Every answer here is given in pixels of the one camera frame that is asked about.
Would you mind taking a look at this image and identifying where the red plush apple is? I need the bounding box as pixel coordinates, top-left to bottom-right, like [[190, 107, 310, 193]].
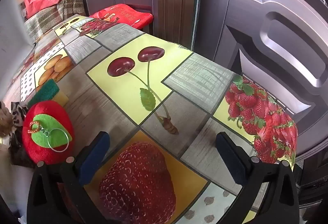
[[22, 100, 75, 165]]

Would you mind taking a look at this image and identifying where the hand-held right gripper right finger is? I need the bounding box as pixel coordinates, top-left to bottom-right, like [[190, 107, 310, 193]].
[[215, 132, 300, 224]]

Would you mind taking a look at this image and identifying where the red printed bag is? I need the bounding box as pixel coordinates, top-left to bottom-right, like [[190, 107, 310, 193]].
[[89, 3, 154, 30]]

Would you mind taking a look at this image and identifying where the green and yellow sponge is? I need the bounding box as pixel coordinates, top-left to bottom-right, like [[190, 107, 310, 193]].
[[27, 79, 69, 109]]

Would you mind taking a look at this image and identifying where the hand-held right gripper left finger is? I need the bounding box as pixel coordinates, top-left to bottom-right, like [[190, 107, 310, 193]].
[[27, 131, 110, 224]]

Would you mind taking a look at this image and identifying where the fruit printed tablecloth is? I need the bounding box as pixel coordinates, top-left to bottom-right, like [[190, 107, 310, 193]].
[[0, 15, 299, 224]]

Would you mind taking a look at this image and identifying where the brown plush toy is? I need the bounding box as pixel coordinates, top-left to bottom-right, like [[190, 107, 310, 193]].
[[0, 101, 14, 138]]

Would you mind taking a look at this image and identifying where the leopard print cloth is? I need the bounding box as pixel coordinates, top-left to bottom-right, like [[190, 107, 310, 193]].
[[8, 102, 36, 168]]

